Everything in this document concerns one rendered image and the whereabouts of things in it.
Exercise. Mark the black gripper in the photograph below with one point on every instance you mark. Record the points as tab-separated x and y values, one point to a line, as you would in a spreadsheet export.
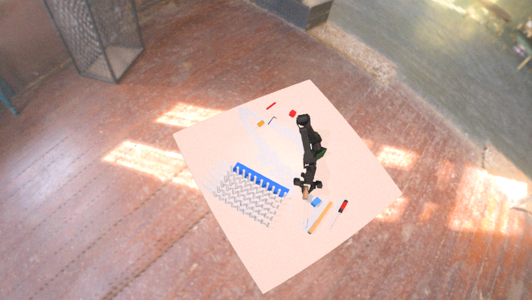
298	182

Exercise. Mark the blue tape strip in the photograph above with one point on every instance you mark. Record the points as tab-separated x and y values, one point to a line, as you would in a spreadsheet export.
261	177

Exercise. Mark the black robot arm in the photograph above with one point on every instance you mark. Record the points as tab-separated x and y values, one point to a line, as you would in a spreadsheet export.
308	136

